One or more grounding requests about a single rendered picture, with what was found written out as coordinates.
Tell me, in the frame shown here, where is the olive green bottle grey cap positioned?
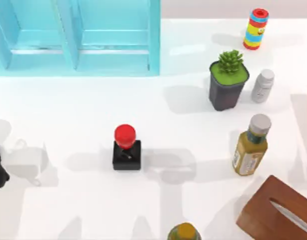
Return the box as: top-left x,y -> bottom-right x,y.
232,113 -> 272,177

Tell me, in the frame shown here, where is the light blue rack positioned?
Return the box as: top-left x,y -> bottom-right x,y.
0,0 -> 161,77

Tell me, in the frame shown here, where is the small white bottle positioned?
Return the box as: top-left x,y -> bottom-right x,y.
250,68 -> 275,104

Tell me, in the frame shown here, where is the striped colourful can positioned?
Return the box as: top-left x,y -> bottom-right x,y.
242,8 -> 270,51

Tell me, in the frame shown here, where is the red and black stamp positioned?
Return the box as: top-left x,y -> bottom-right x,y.
112,123 -> 142,172

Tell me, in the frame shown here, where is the brown wooden tissue box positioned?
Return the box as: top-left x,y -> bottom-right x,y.
235,174 -> 307,240

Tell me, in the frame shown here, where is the green plant in grey pot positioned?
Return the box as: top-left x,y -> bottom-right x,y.
208,49 -> 250,112

